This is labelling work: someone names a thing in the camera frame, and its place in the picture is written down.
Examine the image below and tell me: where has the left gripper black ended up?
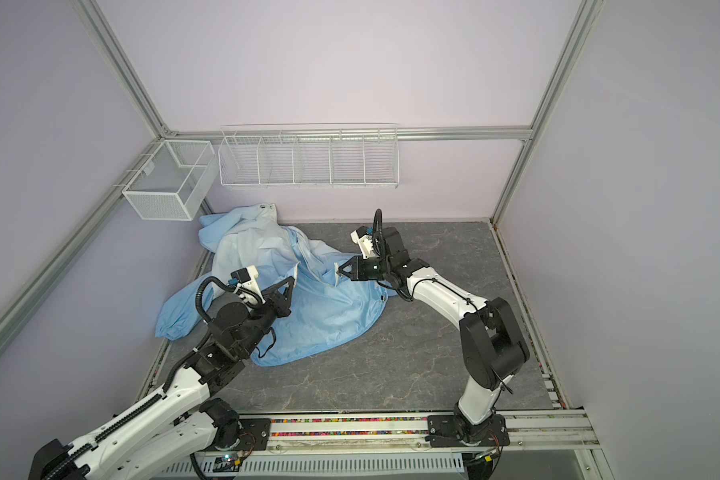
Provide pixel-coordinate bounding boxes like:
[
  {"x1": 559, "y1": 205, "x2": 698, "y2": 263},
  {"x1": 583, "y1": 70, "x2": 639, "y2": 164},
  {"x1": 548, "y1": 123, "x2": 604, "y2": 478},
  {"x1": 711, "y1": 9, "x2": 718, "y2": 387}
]
[{"x1": 236, "y1": 276, "x2": 293, "y2": 357}]

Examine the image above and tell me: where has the light blue zip jacket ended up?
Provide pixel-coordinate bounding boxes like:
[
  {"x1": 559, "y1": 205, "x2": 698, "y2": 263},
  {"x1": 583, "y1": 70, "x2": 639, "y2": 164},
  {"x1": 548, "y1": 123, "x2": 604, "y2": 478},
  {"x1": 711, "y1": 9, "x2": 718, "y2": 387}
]
[{"x1": 154, "y1": 202, "x2": 397, "y2": 368}]

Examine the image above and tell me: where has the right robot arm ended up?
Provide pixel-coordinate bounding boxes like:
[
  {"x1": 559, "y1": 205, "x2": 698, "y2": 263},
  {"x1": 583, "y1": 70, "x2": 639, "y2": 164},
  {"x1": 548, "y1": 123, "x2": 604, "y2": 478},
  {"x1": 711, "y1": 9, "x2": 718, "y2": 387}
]
[{"x1": 337, "y1": 209, "x2": 530, "y2": 450}]

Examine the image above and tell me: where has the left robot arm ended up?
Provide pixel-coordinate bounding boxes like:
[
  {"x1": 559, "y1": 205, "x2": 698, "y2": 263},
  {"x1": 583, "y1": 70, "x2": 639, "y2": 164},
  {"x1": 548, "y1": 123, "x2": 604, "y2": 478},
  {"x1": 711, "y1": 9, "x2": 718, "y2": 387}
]
[{"x1": 29, "y1": 270, "x2": 295, "y2": 479}]

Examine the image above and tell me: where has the small white mesh basket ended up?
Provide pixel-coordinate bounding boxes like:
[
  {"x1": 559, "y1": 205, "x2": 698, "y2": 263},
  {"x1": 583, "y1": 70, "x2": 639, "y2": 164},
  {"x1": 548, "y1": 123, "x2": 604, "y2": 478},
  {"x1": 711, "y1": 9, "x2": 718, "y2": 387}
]
[{"x1": 123, "y1": 140, "x2": 219, "y2": 221}]

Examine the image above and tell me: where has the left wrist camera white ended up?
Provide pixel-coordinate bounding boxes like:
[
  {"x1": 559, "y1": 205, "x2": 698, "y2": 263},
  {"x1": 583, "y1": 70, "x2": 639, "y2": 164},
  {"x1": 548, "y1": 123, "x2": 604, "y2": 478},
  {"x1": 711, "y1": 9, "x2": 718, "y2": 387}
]
[{"x1": 228, "y1": 266, "x2": 261, "y2": 295}]

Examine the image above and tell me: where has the long white wire basket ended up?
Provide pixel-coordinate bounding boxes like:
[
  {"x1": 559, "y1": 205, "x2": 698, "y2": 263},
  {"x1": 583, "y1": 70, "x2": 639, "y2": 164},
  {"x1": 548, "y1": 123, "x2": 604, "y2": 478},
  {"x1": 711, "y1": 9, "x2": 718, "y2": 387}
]
[{"x1": 217, "y1": 123, "x2": 400, "y2": 189}]

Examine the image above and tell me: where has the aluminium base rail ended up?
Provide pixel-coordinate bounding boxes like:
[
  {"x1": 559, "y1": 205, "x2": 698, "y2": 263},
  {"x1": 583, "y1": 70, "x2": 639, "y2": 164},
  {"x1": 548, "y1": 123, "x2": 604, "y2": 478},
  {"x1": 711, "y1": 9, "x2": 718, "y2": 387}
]
[{"x1": 93, "y1": 409, "x2": 602, "y2": 461}]

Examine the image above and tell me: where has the white vented cable duct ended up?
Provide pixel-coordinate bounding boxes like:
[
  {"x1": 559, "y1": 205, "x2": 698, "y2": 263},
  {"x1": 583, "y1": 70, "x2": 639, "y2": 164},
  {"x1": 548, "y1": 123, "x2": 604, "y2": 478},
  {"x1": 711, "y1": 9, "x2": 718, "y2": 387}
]
[{"x1": 155, "y1": 452, "x2": 468, "y2": 480}]

